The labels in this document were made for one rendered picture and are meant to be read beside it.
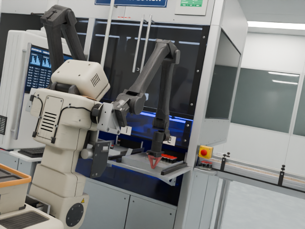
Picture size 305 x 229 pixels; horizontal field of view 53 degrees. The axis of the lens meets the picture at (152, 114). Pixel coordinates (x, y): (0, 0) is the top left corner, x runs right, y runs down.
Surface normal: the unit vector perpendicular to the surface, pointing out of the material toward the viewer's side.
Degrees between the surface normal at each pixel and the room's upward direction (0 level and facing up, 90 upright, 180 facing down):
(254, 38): 90
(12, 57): 90
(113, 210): 90
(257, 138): 90
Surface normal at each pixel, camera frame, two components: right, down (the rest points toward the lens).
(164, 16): -0.41, -0.03
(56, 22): 0.87, 0.33
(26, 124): 0.84, 0.18
